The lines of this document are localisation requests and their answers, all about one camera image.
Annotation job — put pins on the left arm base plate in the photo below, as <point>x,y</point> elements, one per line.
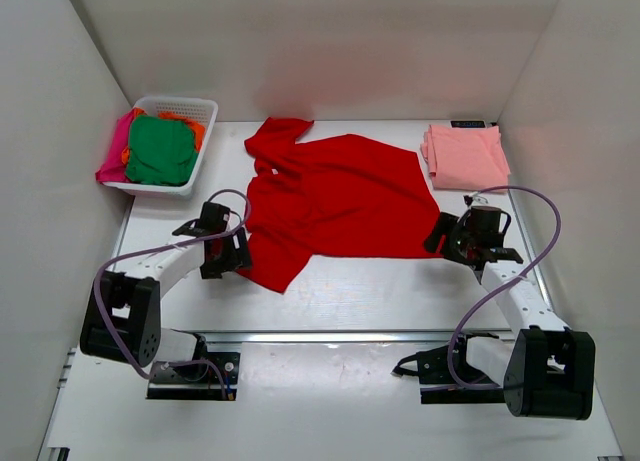
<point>200,382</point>

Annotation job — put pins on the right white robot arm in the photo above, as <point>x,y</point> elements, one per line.
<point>548,371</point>

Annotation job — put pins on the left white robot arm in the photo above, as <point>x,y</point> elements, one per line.
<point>123,318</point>

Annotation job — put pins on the white plastic basket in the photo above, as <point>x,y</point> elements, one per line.
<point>202,111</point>

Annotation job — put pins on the magenta t shirt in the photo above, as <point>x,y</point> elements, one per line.
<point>114,167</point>

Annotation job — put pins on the orange t shirt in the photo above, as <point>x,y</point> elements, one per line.
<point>197,129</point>

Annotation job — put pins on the red t shirt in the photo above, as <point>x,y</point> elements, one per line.
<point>343,196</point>

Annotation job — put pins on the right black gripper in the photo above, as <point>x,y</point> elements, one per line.
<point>447,224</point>

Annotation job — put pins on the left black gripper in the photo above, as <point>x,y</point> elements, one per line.
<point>240,257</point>

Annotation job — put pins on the folded pink t shirt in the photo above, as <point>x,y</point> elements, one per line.
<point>465,159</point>

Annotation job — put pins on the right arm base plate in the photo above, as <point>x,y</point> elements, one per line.
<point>437,385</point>

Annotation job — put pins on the aluminium table rail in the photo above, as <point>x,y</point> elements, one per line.
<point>326,337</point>

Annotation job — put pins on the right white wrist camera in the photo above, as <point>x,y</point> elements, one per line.
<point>475,199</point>

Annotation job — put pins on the green t shirt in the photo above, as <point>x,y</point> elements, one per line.
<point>160,152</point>

